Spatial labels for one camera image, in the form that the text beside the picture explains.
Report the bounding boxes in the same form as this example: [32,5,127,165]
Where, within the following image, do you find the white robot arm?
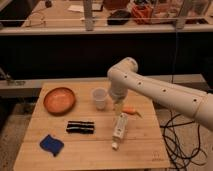
[107,57,213,132]

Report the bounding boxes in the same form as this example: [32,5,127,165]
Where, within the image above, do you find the orange carrot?
[122,107,142,118]

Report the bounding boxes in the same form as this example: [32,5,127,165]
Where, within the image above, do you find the clear plastic cup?
[92,87,107,110]

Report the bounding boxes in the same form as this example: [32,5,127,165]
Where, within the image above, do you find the white tube with cap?
[112,113,128,150]

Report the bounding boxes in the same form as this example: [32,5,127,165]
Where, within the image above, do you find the black and white striped block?
[66,121,95,134]

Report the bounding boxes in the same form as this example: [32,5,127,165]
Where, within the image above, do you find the orange wooden bowl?
[43,87,76,116]

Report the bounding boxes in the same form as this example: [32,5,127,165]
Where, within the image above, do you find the blue cloth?
[39,135,64,157]

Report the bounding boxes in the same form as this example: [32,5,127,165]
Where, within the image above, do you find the black object on shelf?
[107,10,131,25]

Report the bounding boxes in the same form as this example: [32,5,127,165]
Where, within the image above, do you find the orange crate on shelf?
[131,4,178,25]

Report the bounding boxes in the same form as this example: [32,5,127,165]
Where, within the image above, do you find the white paper on shelf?
[68,5,84,13]

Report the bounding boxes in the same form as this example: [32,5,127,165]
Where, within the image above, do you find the metal clamp at left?
[0,67,25,86]

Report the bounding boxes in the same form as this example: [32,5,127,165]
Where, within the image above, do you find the metal post left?
[83,0,93,31]

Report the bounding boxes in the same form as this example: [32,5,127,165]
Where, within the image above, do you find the metal post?
[83,0,93,31]
[175,0,192,30]

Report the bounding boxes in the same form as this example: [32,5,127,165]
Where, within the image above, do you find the black floor cables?
[159,111,209,171]

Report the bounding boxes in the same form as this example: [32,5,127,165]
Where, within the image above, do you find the metal post right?
[175,0,192,30]

